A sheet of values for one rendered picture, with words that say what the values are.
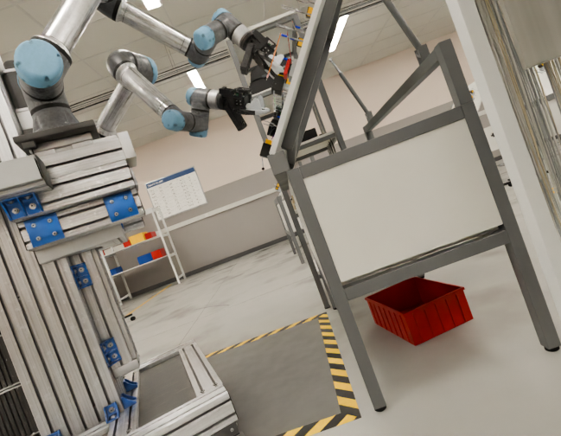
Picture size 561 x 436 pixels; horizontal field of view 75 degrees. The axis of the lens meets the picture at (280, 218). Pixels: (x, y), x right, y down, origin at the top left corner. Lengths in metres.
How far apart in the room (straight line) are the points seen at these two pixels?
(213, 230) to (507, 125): 8.37
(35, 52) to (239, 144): 7.88
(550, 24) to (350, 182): 0.58
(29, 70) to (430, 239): 1.25
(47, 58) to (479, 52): 1.09
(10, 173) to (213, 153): 7.96
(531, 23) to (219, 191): 8.31
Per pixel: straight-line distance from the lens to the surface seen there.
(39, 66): 1.29
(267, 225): 8.81
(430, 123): 1.23
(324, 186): 1.14
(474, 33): 0.81
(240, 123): 1.51
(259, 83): 2.57
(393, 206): 1.17
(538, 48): 0.89
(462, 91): 1.29
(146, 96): 1.55
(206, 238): 8.96
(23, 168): 1.22
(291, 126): 1.30
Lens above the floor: 0.69
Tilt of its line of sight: 1 degrees down
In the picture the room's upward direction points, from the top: 20 degrees counter-clockwise
